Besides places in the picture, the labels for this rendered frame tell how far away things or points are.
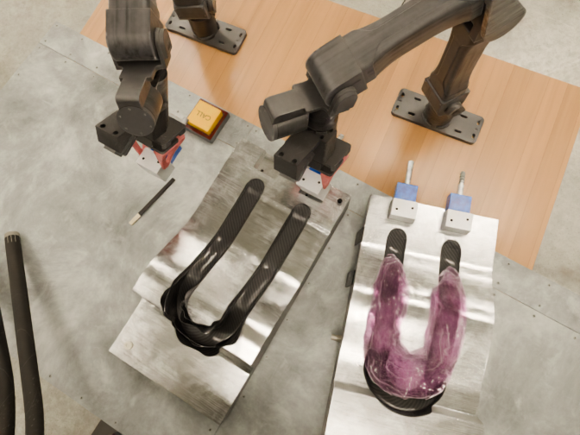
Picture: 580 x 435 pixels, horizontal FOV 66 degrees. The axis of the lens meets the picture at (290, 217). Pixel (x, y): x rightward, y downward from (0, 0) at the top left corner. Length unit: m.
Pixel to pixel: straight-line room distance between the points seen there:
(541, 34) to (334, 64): 1.80
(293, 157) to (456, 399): 0.52
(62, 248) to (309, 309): 0.56
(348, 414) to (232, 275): 0.32
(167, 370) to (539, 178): 0.87
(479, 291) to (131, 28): 0.75
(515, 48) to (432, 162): 1.31
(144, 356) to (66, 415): 1.07
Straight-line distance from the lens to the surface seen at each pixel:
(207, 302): 0.84
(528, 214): 1.08
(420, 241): 0.93
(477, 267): 0.96
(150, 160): 0.90
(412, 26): 0.66
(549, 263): 1.98
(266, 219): 0.89
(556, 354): 1.06
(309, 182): 0.85
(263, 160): 0.96
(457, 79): 0.90
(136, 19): 0.74
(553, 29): 2.42
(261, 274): 0.87
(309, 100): 0.68
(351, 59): 0.65
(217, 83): 1.14
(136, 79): 0.73
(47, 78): 1.30
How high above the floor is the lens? 1.75
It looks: 75 degrees down
